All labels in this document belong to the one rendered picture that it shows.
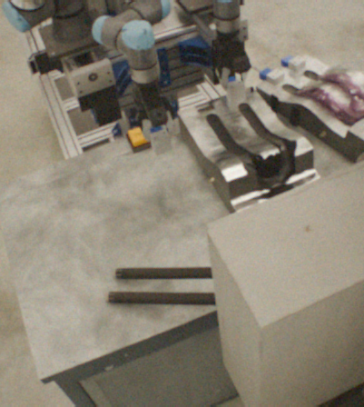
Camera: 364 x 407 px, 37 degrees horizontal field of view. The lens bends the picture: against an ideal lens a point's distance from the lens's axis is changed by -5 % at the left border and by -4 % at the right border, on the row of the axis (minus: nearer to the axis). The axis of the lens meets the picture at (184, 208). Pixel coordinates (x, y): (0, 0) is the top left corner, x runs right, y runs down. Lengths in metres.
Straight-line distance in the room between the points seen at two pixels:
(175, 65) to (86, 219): 0.74
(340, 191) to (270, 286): 0.17
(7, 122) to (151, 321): 2.23
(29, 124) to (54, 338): 2.06
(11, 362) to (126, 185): 1.05
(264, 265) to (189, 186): 1.00
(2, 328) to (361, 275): 2.02
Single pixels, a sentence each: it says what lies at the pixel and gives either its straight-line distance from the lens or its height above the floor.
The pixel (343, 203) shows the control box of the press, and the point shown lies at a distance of 0.70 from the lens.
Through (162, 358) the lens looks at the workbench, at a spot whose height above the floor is 0.60.
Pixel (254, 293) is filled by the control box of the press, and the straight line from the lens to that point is 0.62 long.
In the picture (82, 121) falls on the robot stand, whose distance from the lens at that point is 2.87.
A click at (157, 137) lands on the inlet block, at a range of 1.55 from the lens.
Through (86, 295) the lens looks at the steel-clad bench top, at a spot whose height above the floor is 0.80.
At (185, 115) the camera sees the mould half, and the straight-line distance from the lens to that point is 1.71.
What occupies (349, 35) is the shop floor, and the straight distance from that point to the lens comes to 3.71.
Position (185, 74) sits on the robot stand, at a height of 0.74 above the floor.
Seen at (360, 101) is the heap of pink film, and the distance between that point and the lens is 1.75.
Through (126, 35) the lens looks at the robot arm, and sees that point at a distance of 1.35.
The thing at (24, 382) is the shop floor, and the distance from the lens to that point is 2.33.
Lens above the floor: 2.00
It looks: 50 degrees down
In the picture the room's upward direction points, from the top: 10 degrees counter-clockwise
